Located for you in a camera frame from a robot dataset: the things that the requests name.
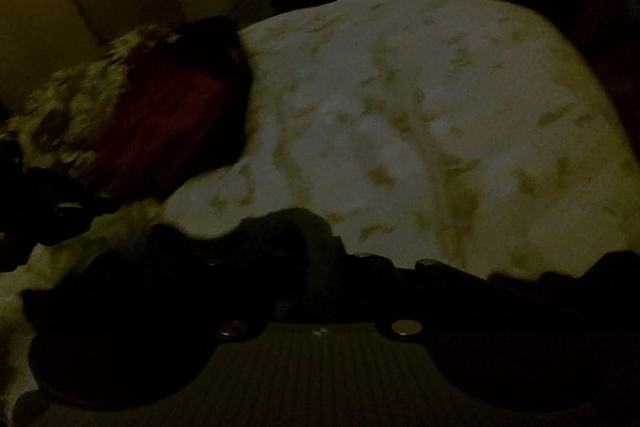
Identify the red cloth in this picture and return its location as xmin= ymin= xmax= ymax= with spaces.
xmin=85 ymin=17 xmax=253 ymax=200

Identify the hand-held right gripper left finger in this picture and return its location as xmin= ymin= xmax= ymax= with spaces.
xmin=150 ymin=208 xmax=335 ymax=339

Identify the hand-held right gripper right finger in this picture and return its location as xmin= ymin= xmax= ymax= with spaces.
xmin=331 ymin=234 xmax=501 ymax=339

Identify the white printed blanket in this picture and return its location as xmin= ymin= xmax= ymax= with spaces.
xmin=0 ymin=0 xmax=636 ymax=358

